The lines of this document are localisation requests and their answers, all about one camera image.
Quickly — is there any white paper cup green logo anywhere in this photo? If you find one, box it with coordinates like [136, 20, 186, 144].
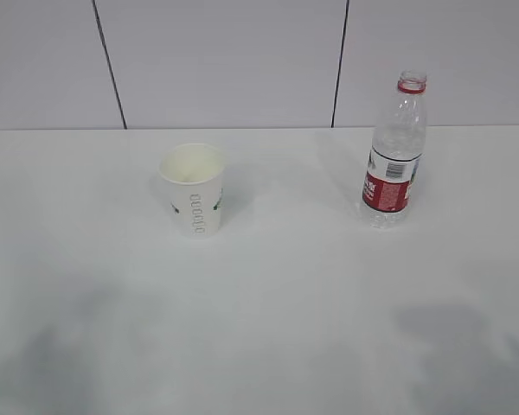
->
[158, 144, 226, 238]

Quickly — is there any clear water bottle red label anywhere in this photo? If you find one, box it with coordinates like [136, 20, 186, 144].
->
[362, 70, 427, 228]

